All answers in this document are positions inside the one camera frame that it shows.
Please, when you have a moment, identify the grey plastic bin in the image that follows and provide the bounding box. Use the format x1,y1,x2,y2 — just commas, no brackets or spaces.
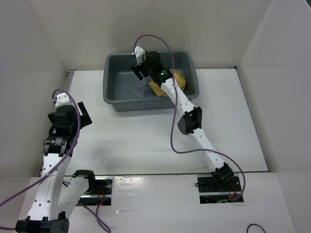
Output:
103,50,199,112

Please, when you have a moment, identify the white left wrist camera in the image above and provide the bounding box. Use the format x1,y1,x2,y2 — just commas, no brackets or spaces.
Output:
52,93,73,110

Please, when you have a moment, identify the woven bamboo basket tray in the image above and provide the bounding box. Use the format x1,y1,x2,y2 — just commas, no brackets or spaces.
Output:
148,70,186,97

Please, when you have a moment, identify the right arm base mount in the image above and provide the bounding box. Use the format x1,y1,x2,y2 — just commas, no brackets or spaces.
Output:
195,174,244,204

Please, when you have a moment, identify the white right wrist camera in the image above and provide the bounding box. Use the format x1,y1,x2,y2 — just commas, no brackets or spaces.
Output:
132,46,145,65

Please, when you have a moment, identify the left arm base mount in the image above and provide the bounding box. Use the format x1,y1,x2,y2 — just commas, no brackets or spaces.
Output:
59,172,113,206

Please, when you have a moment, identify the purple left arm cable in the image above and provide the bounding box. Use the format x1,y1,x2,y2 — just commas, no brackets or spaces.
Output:
0,89,111,233

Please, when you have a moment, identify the yellow bear plate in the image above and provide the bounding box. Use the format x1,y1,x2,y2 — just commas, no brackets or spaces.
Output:
176,76,187,90

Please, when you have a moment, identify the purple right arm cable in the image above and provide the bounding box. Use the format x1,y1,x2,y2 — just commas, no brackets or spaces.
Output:
133,35,247,201

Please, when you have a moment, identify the black cable loop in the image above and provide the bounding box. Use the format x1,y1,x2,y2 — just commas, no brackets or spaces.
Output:
247,223,266,233

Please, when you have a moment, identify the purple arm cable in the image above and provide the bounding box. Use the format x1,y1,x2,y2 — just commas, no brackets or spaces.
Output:
133,35,247,201
0,89,111,233

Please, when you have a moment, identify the clear plastic cup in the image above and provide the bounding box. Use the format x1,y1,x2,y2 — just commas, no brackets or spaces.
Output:
137,78,147,88
134,83,145,99

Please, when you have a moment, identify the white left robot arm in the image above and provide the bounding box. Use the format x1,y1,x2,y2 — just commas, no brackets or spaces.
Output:
15,102,97,233

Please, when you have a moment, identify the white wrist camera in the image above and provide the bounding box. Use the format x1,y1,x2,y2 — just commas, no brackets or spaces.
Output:
132,46,145,65
52,93,73,110

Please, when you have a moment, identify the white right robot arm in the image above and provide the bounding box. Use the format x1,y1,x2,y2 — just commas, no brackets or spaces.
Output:
132,46,234,191

